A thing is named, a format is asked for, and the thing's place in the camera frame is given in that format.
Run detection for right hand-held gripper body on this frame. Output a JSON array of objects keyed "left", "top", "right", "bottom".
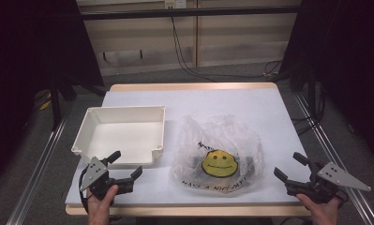
[{"left": 284, "top": 161, "right": 372, "bottom": 204}]

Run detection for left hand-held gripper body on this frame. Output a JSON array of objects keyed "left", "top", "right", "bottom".
[{"left": 80, "top": 157, "right": 135, "bottom": 201}]

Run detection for clear smiley face plastic bag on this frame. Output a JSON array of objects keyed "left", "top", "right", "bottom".
[{"left": 169, "top": 113, "right": 266, "bottom": 197}]

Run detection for person's left hand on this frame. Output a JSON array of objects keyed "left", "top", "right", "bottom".
[{"left": 86, "top": 184, "right": 120, "bottom": 225}]

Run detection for person's right hand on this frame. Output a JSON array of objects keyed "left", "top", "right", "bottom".
[{"left": 294, "top": 193, "right": 342, "bottom": 225}]

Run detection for white plastic box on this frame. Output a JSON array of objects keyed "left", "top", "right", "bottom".
[{"left": 70, "top": 104, "right": 167, "bottom": 167}]

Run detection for black stand leg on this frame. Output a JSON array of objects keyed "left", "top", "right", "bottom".
[{"left": 50, "top": 76, "right": 63, "bottom": 131}]

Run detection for yellow floor object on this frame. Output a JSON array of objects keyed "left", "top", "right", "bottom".
[{"left": 38, "top": 98, "right": 52, "bottom": 112}]

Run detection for pale blue table mat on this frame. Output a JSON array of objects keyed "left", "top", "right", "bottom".
[{"left": 65, "top": 87, "right": 312, "bottom": 206}]

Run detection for dark curtain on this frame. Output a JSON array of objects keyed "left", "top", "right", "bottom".
[
  {"left": 280, "top": 0, "right": 374, "bottom": 165},
  {"left": 0, "top": 0, "right": 105, "bottom": 188}
]

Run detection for black horizontal bar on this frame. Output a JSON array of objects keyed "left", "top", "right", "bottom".
[{"left": 81, "top": 5, "right": 302, "bottom": 22}]

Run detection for metal floor rail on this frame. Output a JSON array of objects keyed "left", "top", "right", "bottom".
[
  {"left": 6, "top": 114, "right": 67, "bottom": 225},
  {"left": 294, "top": 93, "right": 374, "bottom": 225}
]

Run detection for black floor cables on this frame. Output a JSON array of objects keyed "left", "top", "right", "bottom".
[{"left": 291, "top": 114, "right": 322, "bottom": 136}]

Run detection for long black wall cable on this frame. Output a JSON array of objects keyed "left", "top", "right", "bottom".
[{"left": 170, "top": 16, "right": 284, "bottom": 81}]

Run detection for white wall socket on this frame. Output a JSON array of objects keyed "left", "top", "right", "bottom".
[{"left": 164, "top": 0, "right": 188, "bottom": 9}]

